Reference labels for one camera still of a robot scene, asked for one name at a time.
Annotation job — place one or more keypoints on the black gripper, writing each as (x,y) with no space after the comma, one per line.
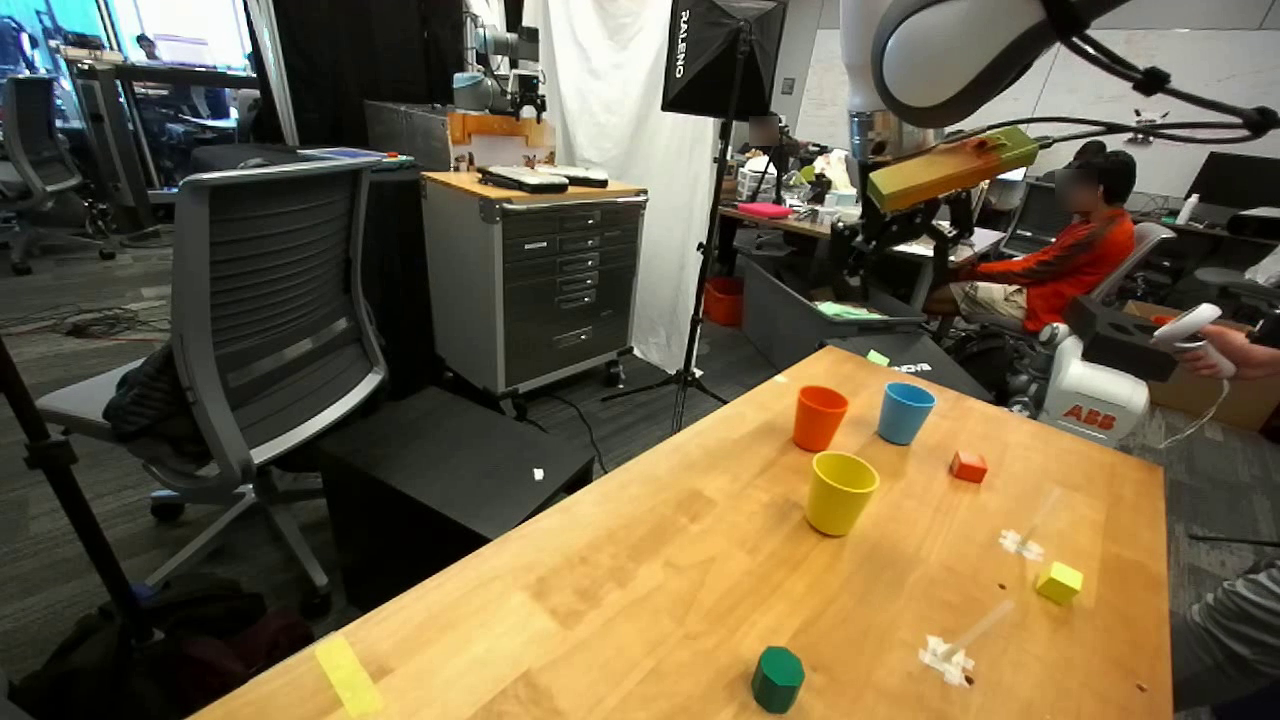
(933,252)

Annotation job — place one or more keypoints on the orange plastic cup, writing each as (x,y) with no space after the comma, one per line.
(819,423)

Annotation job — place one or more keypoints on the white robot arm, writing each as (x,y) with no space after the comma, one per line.
(961,67)

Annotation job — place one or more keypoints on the striped sleeve forearm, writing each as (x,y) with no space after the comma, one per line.
(1235,642)

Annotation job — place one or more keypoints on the blue plastic cup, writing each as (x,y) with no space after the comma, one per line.
(906,416)

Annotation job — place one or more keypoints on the yellow plastic cup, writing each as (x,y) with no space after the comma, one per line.
(840,502)

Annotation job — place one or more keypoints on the operator hand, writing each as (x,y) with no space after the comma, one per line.
(1244,355)

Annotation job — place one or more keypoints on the small green tape piece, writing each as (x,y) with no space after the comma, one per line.
(878,356)

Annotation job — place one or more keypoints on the person in orange shirt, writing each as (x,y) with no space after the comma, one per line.
(1066,263)

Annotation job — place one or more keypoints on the white ABB robot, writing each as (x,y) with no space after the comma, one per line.
(1085,397)

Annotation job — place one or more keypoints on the red bucket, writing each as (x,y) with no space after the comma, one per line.
(721,305)

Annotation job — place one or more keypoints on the small red block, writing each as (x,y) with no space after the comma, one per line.
(971,470)

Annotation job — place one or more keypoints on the black light stand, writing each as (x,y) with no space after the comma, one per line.
(702,266)

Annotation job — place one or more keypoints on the white handheld controller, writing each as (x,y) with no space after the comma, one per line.
(1185,322)

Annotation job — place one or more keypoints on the black softbox light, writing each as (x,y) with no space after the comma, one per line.
(721,62)

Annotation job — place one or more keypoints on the white tape scraps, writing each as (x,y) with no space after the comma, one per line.
(1021,547)

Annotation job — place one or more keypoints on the cardboard box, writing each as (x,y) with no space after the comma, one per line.
(1244,400)

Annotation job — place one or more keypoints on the small yellow block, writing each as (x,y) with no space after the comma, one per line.
(1062,587)

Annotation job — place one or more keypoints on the white curtain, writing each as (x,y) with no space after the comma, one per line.
(615,93)

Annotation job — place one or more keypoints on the grey drawer cabinet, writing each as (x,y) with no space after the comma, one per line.
(534,287)

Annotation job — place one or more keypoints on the white plastic stick piece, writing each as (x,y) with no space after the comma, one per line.
(944,662)

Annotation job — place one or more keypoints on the flat black device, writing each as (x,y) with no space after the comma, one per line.
(522,178)

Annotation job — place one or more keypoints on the green cylinder block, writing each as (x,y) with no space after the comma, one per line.
(779,682)

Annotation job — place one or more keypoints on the black low box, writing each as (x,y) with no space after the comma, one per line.
(441,466)

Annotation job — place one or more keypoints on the grey mesh office chair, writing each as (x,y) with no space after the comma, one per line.
(275,305)

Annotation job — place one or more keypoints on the yellow tape strip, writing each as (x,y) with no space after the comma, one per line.
(349,672)

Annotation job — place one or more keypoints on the black floor bag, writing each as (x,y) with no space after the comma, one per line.
(146,662)

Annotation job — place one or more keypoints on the dark office chair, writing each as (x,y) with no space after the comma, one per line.
(41,161)

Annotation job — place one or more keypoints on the black tripod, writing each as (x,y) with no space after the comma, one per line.
(66,502)

